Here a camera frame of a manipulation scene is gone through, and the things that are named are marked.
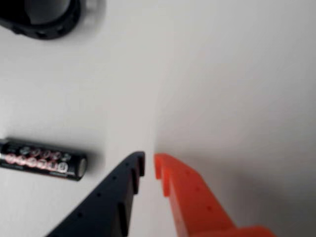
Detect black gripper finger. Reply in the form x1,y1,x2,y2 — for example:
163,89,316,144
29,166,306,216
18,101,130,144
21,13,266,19
45,151,146,237

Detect black AA battery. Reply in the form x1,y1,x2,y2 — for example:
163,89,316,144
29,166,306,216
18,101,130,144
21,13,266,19
0,137,89,183

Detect black ring strap clamp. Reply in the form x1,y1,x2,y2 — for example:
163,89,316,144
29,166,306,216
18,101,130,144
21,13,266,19
0,0,106,40

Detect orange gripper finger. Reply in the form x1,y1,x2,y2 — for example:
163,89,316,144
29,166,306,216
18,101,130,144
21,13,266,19
154,153,275,237

